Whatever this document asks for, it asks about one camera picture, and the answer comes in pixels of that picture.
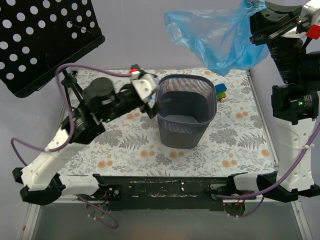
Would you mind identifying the grey mesh trash bin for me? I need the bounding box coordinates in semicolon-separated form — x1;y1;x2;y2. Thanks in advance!
156;74;218;149

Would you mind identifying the blue plastic trash bag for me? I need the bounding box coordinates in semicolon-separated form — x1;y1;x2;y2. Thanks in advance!
164;0;269;76

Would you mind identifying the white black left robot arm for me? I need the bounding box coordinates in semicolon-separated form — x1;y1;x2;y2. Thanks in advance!
12;73;167;206

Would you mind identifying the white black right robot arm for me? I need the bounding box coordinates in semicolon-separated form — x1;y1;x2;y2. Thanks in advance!
212;0;320;203

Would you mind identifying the colourful toy brick car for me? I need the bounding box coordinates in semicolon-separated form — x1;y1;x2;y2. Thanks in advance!
215;83;227;103

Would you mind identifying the floral table mat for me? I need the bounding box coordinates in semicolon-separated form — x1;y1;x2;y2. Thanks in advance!
60;68;276;177

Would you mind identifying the black perforated music stand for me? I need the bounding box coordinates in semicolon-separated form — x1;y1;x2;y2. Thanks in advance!
0;0;105;98

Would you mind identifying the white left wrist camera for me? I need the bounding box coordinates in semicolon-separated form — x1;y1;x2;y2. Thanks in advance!
130;73;159;103

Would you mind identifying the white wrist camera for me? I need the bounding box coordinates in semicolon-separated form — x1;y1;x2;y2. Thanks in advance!
282;0;320;41
130;73;159;103

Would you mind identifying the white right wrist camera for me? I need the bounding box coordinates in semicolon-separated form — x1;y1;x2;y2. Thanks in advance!
282;0;320;41

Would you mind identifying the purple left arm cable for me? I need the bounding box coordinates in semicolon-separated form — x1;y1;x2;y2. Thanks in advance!
10;63;141;229

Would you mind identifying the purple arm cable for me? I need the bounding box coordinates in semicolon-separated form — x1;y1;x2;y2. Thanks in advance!
10;63;141;229
215;119;320;219

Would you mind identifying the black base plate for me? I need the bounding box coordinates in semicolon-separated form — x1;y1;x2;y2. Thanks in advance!
91;173;249;211

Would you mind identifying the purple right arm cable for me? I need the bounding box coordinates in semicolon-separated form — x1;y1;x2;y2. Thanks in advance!
215;119;320;219

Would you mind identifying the aluminium frame rail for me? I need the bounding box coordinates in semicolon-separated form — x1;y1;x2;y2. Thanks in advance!
19;194;83;240

